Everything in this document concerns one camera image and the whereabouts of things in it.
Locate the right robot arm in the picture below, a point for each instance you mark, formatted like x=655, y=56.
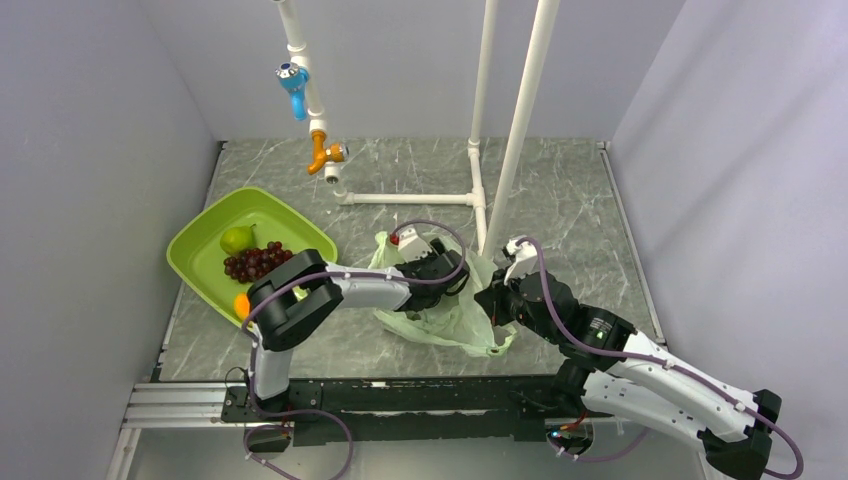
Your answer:
x=612, y=368

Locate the white PVC pipe frame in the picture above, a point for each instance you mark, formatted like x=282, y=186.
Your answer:
x=488, y=224

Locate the blue tap valve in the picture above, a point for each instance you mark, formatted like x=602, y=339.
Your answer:
x=293, y=78

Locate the dark red grape bunch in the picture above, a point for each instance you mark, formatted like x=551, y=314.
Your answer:
x=252, y=264

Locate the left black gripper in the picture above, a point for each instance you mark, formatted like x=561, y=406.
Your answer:
x=437, y=249

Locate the orange fake fruit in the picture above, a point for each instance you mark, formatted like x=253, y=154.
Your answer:
x=241, y=306

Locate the orange tap valve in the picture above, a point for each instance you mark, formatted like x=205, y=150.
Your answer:
x=323, y=154

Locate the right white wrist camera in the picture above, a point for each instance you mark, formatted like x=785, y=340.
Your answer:
x=523, y=258

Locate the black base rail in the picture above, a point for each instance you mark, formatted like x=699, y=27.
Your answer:
x=319, y=411

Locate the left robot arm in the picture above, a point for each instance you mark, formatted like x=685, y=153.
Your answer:
x=291, y=302

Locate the green avocado print plastic bag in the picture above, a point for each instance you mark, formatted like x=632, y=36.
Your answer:
x=457, y=321

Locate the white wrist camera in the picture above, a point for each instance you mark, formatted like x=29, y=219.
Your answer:
x=523, y=258
x=410, y=245

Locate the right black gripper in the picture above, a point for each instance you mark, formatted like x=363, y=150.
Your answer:
x=492, y=298

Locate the lime green plastic tray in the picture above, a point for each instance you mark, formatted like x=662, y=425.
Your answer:
x=196, y=256

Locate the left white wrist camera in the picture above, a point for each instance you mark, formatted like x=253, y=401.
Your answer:
x=410, y=245

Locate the green fake fruit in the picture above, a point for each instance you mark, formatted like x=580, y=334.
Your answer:
x=238, y=239

